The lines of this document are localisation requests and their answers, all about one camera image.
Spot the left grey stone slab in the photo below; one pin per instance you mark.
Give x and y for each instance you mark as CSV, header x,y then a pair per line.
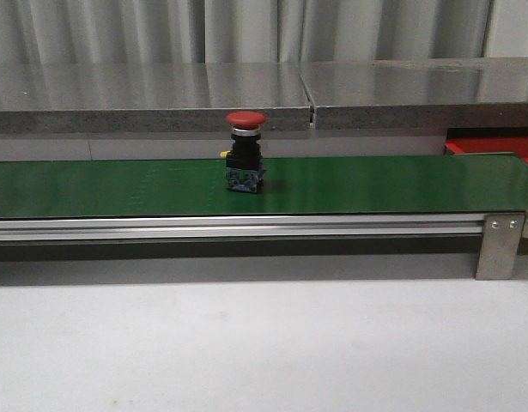
x,y
112,98

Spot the grey stone slab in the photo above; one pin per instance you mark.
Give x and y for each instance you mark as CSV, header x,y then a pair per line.
x,y
112,98
434,93

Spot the green conveyor belt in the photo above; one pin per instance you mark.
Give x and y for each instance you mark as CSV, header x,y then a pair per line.
x,y
418,184

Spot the right grey stone slab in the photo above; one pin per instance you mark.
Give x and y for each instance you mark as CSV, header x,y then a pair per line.
x,y
434,93

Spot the red plastic tray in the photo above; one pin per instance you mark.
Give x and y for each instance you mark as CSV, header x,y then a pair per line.
x,y
517,145

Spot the grey pleated curtain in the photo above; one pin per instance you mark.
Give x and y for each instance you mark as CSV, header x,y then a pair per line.
x,y
142,32

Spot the aluminium conveyor side rail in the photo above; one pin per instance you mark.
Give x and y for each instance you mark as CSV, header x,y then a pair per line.
x,y
232,227

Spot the steel conveyor support bracket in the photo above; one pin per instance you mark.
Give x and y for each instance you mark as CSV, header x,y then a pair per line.
x,y
500,244

